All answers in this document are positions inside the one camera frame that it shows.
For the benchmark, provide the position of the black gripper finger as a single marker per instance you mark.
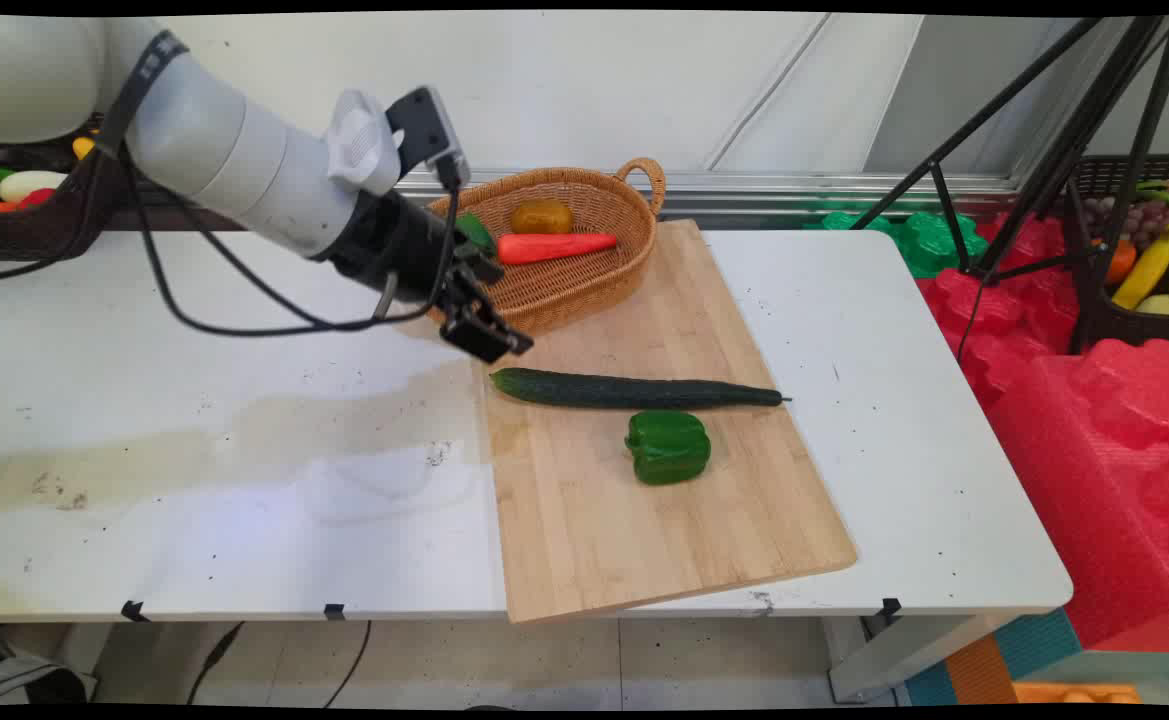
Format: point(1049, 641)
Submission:
point(472, 338)
point(504, 335)

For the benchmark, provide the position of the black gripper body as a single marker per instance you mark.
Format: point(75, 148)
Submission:
point(399, 245)

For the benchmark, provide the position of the toy carrot with green top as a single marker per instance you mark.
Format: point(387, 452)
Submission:
point(554, 247)

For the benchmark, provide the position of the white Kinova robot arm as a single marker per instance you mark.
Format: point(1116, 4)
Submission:
point(224, 150)

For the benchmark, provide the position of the long dark green cucumber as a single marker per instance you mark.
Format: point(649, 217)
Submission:
point(634, 391)

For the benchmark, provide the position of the green bell pepper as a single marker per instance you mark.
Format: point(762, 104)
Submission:
point(668, 447)

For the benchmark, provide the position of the wooden cutting board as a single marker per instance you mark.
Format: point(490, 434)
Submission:
point(634, 530)

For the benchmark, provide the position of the black tape piece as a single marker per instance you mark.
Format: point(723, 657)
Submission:
point(334, 611)
point(890, 607)
point(133, 610)

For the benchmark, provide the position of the small yellow toy vegetable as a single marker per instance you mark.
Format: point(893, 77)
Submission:
point(83, 147)

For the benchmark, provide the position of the dark brown plastic basket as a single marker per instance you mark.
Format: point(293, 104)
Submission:
point(54, 235)

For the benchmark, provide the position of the small red toy vegetable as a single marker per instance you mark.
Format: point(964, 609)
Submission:
point(37, 198)

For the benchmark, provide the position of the white toy vegetable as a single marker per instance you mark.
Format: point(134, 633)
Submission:
point(32, 184)

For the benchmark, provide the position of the green foam mat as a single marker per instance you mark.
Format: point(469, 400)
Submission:
point(929, 240)

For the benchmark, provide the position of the white table leg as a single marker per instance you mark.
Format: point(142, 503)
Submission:
point(894, 660)

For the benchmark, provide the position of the grey object under table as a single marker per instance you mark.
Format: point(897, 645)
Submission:
point(24, 685)

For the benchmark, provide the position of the black tripod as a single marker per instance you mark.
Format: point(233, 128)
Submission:
point(1074, 140)

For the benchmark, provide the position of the dark brown fruit basket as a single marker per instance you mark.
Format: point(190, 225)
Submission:
point(1109, 322)

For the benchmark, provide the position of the large red foam mat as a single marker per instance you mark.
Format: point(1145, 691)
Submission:
point(1094, 480)

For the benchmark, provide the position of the teal and orange floor mat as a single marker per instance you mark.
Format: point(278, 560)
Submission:
point(1034, 645)

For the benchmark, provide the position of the orange toy fruit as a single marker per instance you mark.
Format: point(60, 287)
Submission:
point(1121, 262)

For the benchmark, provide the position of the yellow toy banana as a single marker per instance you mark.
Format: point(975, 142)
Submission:
point(1144, 270)

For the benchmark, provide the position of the purple toy grapes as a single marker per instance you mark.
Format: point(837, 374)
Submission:
point(1139, 218)

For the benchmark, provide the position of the pale yellow toy fruit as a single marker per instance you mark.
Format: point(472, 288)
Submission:
point(1164, 305)

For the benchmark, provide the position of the orange foam piece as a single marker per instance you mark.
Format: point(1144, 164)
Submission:
point(1074, 693)

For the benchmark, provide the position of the red and green toy vegetable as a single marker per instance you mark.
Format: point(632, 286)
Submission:
point(1166, 192)

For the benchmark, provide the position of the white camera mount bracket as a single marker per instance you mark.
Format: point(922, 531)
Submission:
point(362, 145)

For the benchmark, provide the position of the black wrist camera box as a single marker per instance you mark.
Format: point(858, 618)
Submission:
point(429, 130)

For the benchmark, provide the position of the aluminium wall rail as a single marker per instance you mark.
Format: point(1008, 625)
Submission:
point(794, 190)

